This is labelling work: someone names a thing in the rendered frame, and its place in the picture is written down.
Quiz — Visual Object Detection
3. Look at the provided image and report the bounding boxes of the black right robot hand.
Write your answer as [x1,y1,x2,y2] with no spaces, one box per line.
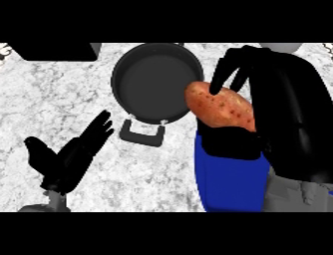
[196,44,333,185]

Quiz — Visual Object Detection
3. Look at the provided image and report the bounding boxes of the black appliance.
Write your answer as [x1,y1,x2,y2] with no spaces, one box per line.
[8,43,104,63]

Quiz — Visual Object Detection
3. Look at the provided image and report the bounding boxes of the dark grey pot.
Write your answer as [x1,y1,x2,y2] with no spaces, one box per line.
[110,43,206,147]

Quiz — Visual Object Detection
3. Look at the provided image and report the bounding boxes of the orange-brown sweet potato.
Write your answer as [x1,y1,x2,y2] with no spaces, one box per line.
[183,80,258,133]

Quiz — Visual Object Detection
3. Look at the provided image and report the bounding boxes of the pale grey object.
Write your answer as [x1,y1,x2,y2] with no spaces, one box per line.
[259,43,304,55]

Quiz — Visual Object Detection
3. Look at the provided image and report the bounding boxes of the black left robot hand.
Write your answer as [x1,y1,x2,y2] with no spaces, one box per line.
[23,110,118,196]

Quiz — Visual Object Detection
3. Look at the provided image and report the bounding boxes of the blue tray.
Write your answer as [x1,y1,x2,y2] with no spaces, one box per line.
[194,128,333,213]

